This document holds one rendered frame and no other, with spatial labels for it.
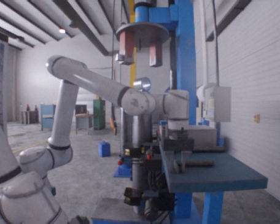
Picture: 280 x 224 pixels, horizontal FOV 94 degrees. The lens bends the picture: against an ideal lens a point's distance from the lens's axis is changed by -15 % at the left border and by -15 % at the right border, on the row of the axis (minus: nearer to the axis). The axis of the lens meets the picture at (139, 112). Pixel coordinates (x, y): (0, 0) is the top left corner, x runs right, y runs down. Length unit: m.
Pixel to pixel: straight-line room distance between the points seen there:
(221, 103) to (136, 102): 1.45
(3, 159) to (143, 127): 1.20
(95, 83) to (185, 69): 1.10
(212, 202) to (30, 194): 0.65
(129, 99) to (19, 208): 0.42
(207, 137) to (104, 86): 0.84
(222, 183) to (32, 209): 0.62
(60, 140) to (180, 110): 0.78
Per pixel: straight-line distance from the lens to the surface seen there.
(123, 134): 2.92
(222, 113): 1.86
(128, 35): 1.61
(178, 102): 0.62
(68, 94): 0.99
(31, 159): 1.04
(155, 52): 1.76
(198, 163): 0.79
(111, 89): 0.58
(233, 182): 0.71
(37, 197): 0.43
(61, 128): 1.05
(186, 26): 1.74
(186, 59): 1.61
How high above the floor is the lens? 1.35
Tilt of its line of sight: 2 degrees down
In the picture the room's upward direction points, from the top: straight up
